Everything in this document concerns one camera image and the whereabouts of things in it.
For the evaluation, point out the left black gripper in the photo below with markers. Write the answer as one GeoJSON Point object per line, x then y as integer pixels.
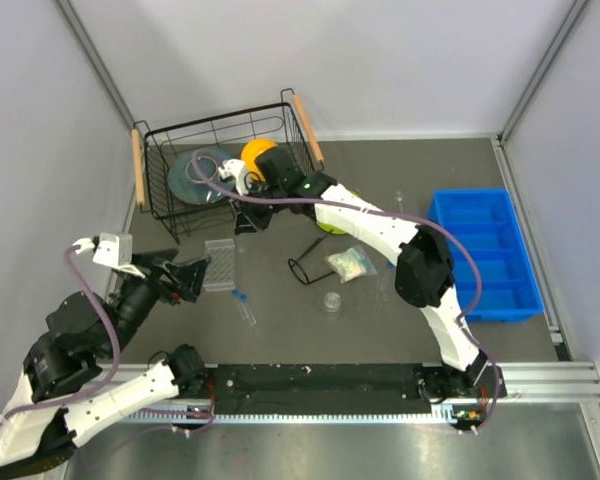
{"type": "Point", "coordinates": [188, 276]}

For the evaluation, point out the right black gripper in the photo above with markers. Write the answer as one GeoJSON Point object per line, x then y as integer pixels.
{"type": "Point", "coordinates": [247, 222]}

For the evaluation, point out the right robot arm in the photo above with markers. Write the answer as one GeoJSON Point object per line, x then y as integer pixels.
{"type": "Point", "coordinates": [419, 249]}

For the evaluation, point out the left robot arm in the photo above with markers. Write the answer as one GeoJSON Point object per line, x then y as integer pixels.
{"type": "Point", "coordinates": [61, 400]}

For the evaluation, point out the clear tube rack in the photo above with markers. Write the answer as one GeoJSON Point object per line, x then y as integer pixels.
{"type": "Point", "coordinates": [220, 274]}

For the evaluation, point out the blue capped test tube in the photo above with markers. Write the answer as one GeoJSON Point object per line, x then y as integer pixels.
{"type": "Point", "coordinates": [246, 310]}
{"type": "Point", "coordinates": [384, 281]}
{"type": "Point", "coordinates": [238, 303]}

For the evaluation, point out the orange ribbed bowl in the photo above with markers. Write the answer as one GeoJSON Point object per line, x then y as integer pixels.
{"type": "Point", "coordinates": [253, 149]}

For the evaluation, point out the lime green plate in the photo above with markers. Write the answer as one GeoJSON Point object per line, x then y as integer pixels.
{"type": "Point", "coordinates": [330, 229]}

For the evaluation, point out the blue ceramic plate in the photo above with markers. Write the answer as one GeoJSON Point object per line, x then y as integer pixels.
{"type": "Point", "coordinates": [185, 176]}

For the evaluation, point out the clear plastic bag with contents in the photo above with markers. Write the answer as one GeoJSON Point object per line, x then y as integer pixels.
{"type": "Point", "coordinates": [351, 264]}

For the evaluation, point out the small clear round dish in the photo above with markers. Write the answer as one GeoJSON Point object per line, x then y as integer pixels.
{"type": "Point", "coordinates": [332, 302]}

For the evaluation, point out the clear glass pipette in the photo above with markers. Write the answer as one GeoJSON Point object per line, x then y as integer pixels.
{"type": "Point", "coordinates": [400, 203]}

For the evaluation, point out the blue plastic divided bin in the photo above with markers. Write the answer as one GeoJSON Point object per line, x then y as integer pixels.
{"type": "Point", "coordinates": [485, 223]}

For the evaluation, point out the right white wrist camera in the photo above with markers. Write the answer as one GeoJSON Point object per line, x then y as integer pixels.
{"type": "Point", "coordinates": [236, 172]}

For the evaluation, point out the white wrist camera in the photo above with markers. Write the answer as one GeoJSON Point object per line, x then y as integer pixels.
{"type": "Point", "coordinates": [236, 172]}
{"type": "Point", "coordinates": [112, 250]}

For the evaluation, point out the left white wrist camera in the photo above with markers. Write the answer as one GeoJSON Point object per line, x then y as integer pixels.
{"type": "Point", "coordinates": [112, 250]}

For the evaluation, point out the black wire stand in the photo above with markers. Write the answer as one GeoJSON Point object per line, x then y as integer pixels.
{"type": "Point", "coordinates": [298, 265]}

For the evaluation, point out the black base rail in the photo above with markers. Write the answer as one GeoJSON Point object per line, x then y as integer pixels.
{"type": "Point", "coordinates": [323, 389]}

